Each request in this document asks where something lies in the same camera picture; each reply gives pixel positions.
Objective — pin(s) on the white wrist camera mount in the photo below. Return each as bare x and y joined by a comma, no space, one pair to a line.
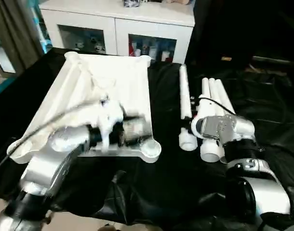
107,120
209,106

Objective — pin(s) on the white plastic table top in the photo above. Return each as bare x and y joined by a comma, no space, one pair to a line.
132,84

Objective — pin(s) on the black plastic mat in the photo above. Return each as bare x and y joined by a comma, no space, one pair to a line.
166,183

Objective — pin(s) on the grey-brown curtain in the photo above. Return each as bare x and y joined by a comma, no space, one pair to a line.
14,29

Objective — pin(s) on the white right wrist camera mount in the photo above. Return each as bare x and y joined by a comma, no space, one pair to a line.
209,106

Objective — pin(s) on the white glass-door cabinet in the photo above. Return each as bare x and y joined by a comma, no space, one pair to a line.
89,16

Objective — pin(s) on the teal plastic frame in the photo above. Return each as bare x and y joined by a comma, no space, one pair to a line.
2,87

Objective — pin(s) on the light blue patterned strip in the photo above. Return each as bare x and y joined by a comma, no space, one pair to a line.
41,36

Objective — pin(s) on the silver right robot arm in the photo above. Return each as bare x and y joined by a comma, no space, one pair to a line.
238,125

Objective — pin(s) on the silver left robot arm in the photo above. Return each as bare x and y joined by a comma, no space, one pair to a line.
41,166

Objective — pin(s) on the white plastic table leg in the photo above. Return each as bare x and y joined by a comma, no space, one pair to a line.
212,86
185,96
223,93
210,151

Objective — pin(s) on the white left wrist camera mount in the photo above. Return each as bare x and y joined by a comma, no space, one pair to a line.
107,120

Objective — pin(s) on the black box with yellow label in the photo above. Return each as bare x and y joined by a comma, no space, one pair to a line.
209,36

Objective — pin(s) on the dark metal rail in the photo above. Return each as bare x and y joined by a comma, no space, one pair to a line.
277,59

